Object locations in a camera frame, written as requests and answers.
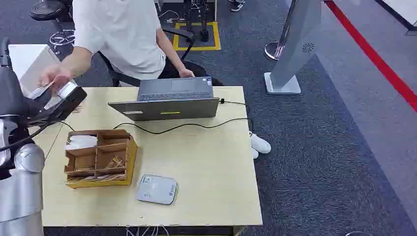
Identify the white power strip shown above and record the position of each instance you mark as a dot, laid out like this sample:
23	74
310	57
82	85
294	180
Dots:
171	20

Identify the chrome stanchion post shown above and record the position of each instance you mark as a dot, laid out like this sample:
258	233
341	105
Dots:
275	50

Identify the wooden card box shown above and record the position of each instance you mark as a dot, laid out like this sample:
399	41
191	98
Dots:
128	163

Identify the white shoe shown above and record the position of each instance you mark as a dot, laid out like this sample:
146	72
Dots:
260	143
254	153

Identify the person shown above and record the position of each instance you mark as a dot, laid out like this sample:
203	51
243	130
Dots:
120	35

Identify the stack of white cards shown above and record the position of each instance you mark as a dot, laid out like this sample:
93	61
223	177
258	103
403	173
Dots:
81	141

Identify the dark sneaker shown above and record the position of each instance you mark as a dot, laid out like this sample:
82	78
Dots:
238	6

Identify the black robot legs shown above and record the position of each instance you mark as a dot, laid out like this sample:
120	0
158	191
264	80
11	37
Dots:
204	24

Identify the grey kiosk stand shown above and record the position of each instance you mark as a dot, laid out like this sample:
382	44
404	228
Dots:
294	49

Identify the white side cabinet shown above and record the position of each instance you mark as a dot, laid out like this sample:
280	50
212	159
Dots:
27	60

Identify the white card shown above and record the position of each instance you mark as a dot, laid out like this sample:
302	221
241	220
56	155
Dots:
38	92

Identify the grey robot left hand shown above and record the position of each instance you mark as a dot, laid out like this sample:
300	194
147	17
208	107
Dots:
66	106

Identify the chrome chair base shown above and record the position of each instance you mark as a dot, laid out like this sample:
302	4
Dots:
62	37

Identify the person's right hand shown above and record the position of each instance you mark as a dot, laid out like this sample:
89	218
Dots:
58	75

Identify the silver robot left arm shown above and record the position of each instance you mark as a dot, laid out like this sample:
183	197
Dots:
20	202

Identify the grey laptop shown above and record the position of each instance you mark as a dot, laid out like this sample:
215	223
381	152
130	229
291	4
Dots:
164	109

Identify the yellow-bordered floor mat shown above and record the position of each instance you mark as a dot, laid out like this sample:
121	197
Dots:
213	39

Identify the black round stool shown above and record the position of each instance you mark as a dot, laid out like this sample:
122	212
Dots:
47	9

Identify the pale wooden desk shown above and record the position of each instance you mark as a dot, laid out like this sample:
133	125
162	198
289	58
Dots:
202	169

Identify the person's left hand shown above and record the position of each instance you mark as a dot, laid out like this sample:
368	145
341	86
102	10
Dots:
186	73

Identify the grey card reader pad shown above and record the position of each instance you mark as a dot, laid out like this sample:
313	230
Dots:
157	189

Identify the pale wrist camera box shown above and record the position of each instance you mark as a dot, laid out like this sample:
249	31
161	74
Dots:
66	90

